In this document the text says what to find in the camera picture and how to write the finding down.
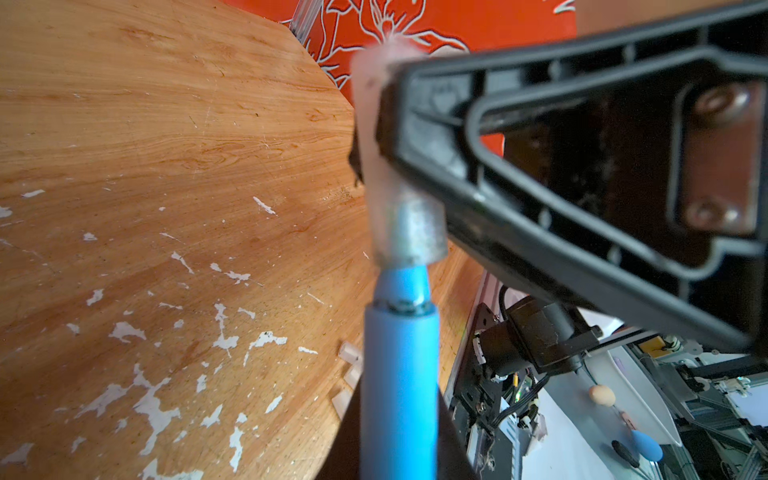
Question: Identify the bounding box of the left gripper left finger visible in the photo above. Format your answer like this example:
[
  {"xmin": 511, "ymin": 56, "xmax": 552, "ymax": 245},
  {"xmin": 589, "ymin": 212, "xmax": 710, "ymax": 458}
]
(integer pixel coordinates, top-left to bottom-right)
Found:
[{"xmin": 315, "ymin": 380, "xmax": 363, "ymax": 480}]

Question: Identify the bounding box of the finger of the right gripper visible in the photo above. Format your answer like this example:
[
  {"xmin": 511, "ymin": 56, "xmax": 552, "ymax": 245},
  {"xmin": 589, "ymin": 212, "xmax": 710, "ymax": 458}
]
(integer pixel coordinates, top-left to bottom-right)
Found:
[{"xmin": 377, "ymin": 1, "xmax": 767, "ymax": 354}]

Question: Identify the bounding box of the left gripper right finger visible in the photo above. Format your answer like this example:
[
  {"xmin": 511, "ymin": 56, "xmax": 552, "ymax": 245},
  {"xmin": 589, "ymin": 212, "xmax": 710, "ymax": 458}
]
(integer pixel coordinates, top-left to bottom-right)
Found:
[{"xmin": 437, "ymin": 391, "xmax": 477, "ymax": 480}]

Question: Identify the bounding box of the blue marker pen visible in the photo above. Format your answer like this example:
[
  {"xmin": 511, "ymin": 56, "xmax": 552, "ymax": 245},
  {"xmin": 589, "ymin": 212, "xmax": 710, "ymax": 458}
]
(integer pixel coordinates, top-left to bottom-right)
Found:
[{"xmin": 360, "ymin": 266, "xmax": 440, "ymax": 479}]

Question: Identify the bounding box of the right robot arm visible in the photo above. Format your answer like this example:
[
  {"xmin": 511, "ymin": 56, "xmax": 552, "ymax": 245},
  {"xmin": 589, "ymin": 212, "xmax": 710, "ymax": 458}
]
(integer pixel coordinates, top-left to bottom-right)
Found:
[{"xmin": 376, "ymin": 1, "xmax": 767, "ymax": 378}]

